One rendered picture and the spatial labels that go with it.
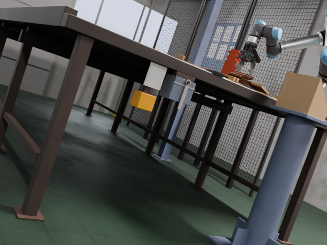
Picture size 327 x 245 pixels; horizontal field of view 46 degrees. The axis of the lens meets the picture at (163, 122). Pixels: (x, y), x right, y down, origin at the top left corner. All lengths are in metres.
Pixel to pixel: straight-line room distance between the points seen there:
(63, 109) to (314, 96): 1.30
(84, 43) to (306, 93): 1.21
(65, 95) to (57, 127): 0.15
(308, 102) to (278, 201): 0.57
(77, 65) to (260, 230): 1.35
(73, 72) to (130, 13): 5.74
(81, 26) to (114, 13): 5.59
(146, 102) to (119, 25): 5.52
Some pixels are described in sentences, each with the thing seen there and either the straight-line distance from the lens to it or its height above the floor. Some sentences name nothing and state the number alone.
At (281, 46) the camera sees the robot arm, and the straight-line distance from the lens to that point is 2.66.
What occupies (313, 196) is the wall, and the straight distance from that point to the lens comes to 5.39.
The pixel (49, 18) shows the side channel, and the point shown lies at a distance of 1.99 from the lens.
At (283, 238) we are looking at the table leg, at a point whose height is 0.03.
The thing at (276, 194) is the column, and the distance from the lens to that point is 2.28.
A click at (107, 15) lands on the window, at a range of 7.27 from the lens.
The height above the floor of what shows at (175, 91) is 0.76.
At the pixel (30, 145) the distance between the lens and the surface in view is 2.05.
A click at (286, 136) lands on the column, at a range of 2.27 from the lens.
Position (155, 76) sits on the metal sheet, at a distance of 1.92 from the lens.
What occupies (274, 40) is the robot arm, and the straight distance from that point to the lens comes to 2.60.
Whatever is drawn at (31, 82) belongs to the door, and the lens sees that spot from 6.93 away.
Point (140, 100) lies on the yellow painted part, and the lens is 1.88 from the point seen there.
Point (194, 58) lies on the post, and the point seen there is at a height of 1.21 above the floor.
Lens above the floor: 0.73
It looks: 4 degrees down
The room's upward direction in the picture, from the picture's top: 19 degrees clockwise
